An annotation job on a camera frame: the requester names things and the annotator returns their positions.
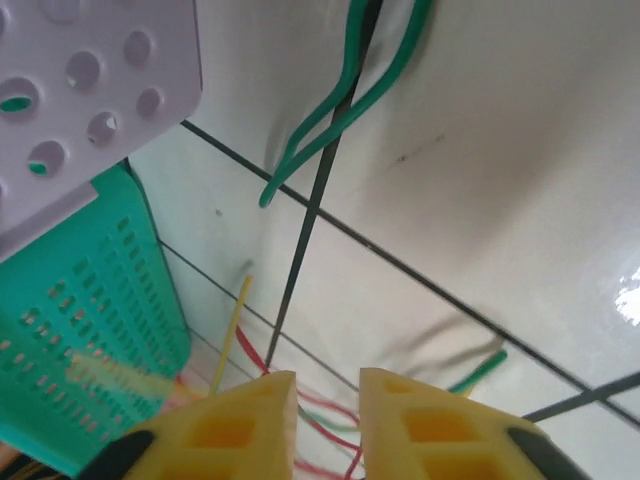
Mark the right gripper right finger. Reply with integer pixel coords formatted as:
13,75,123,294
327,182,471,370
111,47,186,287
359,367,596,480

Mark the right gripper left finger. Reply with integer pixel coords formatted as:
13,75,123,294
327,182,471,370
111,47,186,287
82,370,300,480

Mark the bundle of coloured wires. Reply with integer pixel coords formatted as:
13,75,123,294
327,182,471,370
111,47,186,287
447,349,509,396

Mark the red cable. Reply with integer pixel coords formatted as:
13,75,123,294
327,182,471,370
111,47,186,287
234,324,364,480

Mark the yellow cable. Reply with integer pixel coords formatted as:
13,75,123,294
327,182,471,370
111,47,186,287
69,349,176,401
209,274,254,396

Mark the teal plastic basket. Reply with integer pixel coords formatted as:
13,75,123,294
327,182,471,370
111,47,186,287
0,159,194,476

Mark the green cable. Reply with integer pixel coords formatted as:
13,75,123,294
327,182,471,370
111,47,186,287
258,0,436,209

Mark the purple plastic basket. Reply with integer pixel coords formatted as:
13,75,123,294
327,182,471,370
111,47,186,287
0,0,204,264

